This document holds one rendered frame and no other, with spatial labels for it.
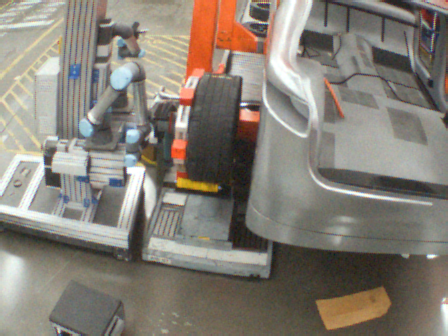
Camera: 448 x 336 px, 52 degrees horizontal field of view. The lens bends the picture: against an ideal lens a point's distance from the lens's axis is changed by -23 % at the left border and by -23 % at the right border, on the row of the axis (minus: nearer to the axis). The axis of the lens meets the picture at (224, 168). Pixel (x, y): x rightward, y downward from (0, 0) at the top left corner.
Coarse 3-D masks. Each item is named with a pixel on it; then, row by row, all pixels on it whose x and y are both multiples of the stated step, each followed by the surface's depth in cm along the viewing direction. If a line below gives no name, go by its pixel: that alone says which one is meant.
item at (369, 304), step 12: (324, 300) 338; (336, 300) 339; (348, 300) 339; (360, 300) 338; (372, 300) 338; (384, 300) 335; (324, 312) 328; (336, 312) 328; (348, 312) 328; (360, 312) 327; (372, 312) 326; (384, 312) 325; (324, 324) 318; (336, 324) 318; (348, 324) 318
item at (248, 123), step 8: (240, 112) 402; (248, 112) 407; (256, 112) 408; (240, 120) 397; (248, 120) 396; (256, 120) 397; (240, 128) 400; (248, 128) 399; (256, 128) 398; (240, 136) 403; (248, 136) 402
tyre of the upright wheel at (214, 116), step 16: (208, 80) 326; (224, 80) 328; (240, 80) 330; (208, 96) 318; (224, 96) 318; (208, 112) 315; (224, 112) 315; (192, 128) 315; (208, 128) 315; (224, 128) 315; (192, 144) 317; (208, 144) 317; (224, 144) 316; (192, 160) 323; (208, 160) 321; (224, 160) 320; (192, 176) 335; (208, 176) 331; (224, 176) 329
